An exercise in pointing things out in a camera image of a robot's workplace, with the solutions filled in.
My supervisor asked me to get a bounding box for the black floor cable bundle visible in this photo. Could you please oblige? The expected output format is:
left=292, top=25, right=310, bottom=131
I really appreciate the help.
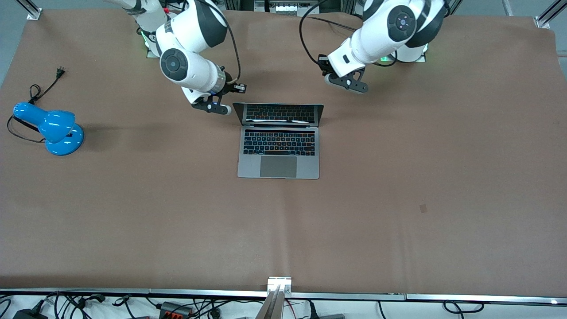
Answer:
left=42, top=291, right=107, bottom=319

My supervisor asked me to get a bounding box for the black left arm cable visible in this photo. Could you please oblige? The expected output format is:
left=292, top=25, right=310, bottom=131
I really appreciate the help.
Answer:
left=299, top=0, right=401, bottom=67

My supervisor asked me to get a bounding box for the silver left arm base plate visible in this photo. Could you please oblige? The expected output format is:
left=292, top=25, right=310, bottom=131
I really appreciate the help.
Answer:
left=385, top=44, right=427, bottom=63

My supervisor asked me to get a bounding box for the blue desk lamp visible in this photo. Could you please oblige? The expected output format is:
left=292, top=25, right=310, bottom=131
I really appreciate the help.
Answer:
left=12, top=102, right=85, bottom=156

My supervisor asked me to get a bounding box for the black lamp cable with plug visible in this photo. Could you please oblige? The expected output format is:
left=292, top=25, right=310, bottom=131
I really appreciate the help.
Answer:
left=6, top=66, right=67, bottom=143

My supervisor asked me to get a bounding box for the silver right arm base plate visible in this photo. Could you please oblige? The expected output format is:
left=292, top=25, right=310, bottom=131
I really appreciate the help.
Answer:
left=145, top=33, right=161, bottom=58

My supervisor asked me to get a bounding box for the white power strip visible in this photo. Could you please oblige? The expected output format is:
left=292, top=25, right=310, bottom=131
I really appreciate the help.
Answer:
left=268, top=0, right=313, bottom=16

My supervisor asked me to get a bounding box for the silver grey laptop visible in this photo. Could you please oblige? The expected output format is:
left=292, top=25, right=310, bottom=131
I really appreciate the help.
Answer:
left=233, top=103, right=325, bottom=180

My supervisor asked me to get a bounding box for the aluminium table edge rail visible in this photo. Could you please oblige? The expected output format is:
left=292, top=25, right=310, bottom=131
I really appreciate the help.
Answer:
left=0, top=288, right=567, bottom=306

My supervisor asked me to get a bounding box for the black orange connector box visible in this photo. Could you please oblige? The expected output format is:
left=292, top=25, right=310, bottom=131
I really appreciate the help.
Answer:
left=159, top=301, right=194, bottom=318

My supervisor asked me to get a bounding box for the brown table cover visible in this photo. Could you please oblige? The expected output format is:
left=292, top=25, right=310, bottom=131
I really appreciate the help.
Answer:
left=0, top=9, right=567, bottom=297

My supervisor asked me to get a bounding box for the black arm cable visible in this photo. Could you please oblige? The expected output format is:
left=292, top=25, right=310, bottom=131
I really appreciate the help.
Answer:
left=299, top=0, right=401, bottom=67
left=190, top=0, right=242, bottom=85

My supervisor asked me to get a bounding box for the black looped floor cable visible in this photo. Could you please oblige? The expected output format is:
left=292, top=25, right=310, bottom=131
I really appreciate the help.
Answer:
left=443, top=300, right=485, bottom=316

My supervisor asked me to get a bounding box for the black base cable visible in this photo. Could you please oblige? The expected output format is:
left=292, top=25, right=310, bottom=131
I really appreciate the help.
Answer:
left=306, top=15, right=361, bottom=32

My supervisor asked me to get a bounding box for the aluminium profile bar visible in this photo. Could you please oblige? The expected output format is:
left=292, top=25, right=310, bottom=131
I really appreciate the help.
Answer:
left=255, top=276, right=293, bottom=319

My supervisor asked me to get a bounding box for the aluminium corner bracket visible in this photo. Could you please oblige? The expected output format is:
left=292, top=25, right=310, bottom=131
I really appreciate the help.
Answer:
left=534, top=0, right=567, bottom=29
left=16, top=0, right=43, bottom=20

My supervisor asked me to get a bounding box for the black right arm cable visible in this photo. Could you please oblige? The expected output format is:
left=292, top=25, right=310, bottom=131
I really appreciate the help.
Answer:
left=190, top=0, right=242, bottom=85

